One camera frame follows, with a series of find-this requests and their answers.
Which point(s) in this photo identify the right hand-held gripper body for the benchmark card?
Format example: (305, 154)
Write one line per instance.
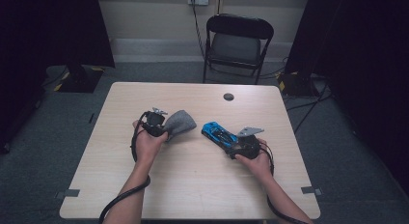
(247, 146)

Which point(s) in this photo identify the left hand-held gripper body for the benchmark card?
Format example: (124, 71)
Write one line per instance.
(155, 124)

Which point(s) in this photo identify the blue and black toy car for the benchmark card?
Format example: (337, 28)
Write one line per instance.
(218, 135)

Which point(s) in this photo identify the grey terry cloth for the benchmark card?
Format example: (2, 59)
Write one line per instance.
(180, 122)

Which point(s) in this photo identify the person's right hand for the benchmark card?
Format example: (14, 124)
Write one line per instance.
(260, 166)

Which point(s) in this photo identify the person's left hand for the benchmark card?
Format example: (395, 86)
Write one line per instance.
(146, 148)

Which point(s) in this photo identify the small black floor tape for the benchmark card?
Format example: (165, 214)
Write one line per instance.
(91, 118)

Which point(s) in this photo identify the grey tape strip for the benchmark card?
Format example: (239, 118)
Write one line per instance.
(69, 193)
(310, 190)

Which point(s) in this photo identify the black stand base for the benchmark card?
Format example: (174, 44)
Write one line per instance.
(295, 85)
(80, 82)

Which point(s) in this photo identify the black folding chair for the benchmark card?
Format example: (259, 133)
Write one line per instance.
(236, 47)

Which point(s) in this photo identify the dark curtain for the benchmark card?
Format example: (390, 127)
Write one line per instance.
(369, 56)
(32, 40)

